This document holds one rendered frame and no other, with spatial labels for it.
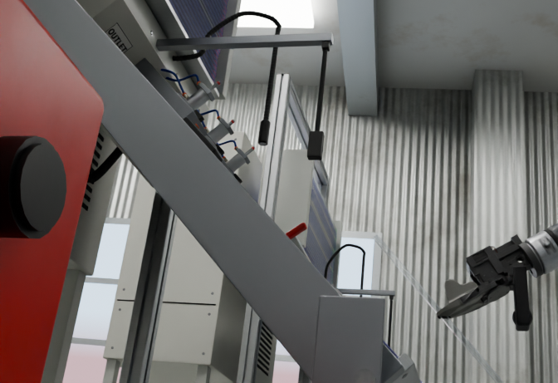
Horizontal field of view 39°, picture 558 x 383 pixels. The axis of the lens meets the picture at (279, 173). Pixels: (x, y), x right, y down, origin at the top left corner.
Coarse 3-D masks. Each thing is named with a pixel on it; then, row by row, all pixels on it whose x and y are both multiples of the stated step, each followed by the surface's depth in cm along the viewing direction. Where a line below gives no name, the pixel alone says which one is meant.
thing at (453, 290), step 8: (448, 280) 152; (448, 288) 152; (456, 288) 151; (464, 288) 151; (472, 288) 150; (448, 296) 151; (456, 296) 151; (480, 296) 149; (448, 304) 150; (456, 304) 149; (464, 304) 149; (440, 312) 151; (448, 312) 150
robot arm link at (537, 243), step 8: (544, 232) 152; (528, 240) 152; (536, 240) 151; (544, 240) 150; (552, 240) 150; (536, 248) 150; (544, 248) 149; (552, 248) 149; (536, 256) 150; (544, 256) 149; (552, 256) 149; (544, 264) 149; (552, 264) 150; (544, 272) 151
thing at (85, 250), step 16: (96, 144) 151; (112, 144) 158; (96, 160) 151; (112, 176) 158; (96, 192) 151; (96, 208) 151; (80, 224) 145; (96, 224) 151; (80, 240) 145; (96, 240) 151; (80, 256) 145; (96, 256) 151; (80, 272) 147; (64, 288) 146; (80, 288) 147; (64, 304) 145; (64, 320) 143; (64, 336) 142; (48, 352) 141; (64, 352) 142; (48, 368) 140; (64, 368) 142
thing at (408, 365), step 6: (402, 354) 64; (402, 360) 64; (408, 360) 64; (408, 366) 63; (414, 366) 64; (408, 372) 64; (414, 372) 66; (402, 378) 64; (408, 378) 66; (414, 378) 67
